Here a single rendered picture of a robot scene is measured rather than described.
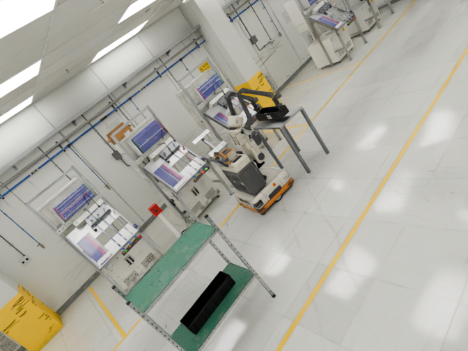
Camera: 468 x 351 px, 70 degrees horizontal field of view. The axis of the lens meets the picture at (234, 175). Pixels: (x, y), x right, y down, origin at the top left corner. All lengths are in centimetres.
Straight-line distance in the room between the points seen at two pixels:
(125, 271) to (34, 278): 199
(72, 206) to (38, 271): 195
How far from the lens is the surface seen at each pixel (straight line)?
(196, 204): 551
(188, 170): 519
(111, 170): 673
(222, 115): 583
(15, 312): 633
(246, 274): 323
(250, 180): 426
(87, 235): 505
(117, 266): 520
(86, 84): 686
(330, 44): 824
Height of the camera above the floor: 222
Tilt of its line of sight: 21 degrees down
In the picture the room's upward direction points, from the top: 37 degrees counter-clockwise
